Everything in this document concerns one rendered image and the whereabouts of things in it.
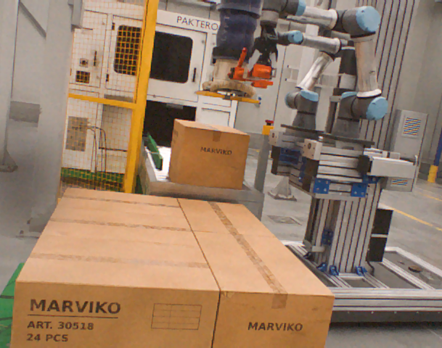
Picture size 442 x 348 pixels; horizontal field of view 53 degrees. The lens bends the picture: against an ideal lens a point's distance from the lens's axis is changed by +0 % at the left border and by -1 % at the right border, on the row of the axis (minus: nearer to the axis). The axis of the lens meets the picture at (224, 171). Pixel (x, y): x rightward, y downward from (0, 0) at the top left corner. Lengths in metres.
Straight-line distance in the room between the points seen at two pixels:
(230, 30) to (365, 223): 1.36
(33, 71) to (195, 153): 9.07
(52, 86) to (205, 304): 2.19
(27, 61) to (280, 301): 10.41
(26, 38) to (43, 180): 8.36
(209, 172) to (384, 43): 1.23
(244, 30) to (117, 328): 1.62
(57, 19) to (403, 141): 2.32
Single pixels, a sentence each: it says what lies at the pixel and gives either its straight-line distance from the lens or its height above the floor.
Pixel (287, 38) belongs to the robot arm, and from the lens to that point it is 2.78.
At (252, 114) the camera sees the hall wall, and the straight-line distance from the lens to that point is 12.10.
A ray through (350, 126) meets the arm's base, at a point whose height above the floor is 1.10.
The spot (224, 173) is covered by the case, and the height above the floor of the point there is 0.70.
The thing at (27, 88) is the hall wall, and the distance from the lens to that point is 11.47.
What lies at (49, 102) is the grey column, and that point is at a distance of 3.27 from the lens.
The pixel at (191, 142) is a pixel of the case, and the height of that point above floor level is 0.86.
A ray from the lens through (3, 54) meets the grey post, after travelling 5.50.
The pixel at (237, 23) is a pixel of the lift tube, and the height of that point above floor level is 1.53.
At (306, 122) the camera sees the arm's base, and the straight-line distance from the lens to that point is 2.79.
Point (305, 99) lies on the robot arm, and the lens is 2.81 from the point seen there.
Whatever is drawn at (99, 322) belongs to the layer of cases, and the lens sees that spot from 1.44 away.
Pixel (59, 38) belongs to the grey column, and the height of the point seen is 1.38.
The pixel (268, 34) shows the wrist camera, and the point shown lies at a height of 1.41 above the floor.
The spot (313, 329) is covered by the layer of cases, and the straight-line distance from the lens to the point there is 1.61.
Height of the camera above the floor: 1.12
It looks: 9 degrees down
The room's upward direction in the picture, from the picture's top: 9 degrees clockwise
